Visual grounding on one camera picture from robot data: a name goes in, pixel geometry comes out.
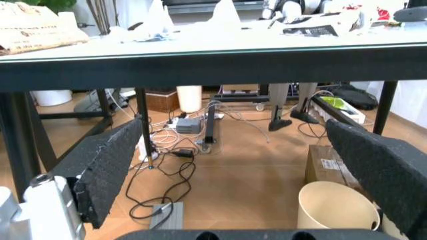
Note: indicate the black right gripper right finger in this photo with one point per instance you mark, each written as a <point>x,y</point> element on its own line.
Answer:
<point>383,170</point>

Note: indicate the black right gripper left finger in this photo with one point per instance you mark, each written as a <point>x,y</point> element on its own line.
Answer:
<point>100,170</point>

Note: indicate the cream plastic trash bin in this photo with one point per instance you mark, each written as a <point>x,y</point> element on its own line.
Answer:
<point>333,207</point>

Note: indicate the white cylindrical bin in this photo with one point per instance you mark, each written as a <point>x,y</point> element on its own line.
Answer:
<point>189,100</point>

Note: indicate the white box with green print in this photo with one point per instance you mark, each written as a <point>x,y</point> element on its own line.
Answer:
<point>350,112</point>

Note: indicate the brown cardboard box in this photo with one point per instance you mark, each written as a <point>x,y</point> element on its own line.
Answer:
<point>317,165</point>

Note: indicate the thin black pole leg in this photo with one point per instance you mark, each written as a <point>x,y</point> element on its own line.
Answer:
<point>141,105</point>

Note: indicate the black bag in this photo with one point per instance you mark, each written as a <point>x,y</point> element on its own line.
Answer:
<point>357,97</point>

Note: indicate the white round bucket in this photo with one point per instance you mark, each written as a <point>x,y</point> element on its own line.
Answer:
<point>53,97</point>

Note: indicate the grey flat foot pedal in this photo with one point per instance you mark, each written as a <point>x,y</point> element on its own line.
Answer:
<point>173,217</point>

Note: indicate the grey power supply box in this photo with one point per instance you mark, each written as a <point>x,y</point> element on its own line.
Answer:
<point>188,126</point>

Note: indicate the person's leg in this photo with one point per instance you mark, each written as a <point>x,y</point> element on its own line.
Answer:
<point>278,120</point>
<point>305,110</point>

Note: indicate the white power strip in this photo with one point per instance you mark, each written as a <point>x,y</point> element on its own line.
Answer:
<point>217,116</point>

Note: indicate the blue face mask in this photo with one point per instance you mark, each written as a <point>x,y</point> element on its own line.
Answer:
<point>159,38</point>

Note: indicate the black framed table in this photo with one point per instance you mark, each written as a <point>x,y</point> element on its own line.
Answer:
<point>213,70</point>

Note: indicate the crumpled brown printed paper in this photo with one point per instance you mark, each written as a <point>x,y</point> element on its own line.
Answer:
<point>33,32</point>

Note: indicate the red crumpled wrapper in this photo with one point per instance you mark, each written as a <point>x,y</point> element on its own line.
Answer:
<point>383,14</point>

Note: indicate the black and white wrapper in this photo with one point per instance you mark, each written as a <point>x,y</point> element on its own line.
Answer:
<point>312,31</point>

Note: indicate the black wheeled cart base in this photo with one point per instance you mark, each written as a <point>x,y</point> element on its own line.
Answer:
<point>240,98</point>

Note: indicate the dark grey rounded object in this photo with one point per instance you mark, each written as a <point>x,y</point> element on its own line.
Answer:
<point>412,13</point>

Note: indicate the crumpled white packaging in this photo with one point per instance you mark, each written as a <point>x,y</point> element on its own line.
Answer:
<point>320,18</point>

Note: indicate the green plant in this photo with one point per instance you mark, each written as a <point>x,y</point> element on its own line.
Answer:
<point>60,3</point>

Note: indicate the white pointed paper piece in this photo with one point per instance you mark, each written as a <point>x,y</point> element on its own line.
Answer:
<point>227,12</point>

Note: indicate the black metal stand post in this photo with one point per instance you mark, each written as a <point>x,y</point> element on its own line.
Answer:
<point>211,125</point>

